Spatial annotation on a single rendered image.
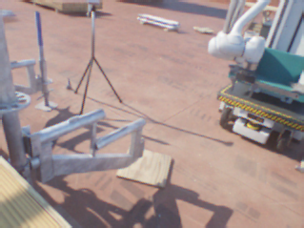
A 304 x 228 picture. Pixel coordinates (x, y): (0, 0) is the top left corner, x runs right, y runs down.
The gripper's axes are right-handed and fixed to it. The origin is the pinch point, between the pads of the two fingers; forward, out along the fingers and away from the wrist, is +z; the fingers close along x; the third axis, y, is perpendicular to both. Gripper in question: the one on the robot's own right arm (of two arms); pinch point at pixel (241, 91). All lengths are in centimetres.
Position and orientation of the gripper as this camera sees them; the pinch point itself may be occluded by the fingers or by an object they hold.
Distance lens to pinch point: 191.4
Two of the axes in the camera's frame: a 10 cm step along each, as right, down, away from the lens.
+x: -8.0, -3.9, 4.7
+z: -1.2, 8.5, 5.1
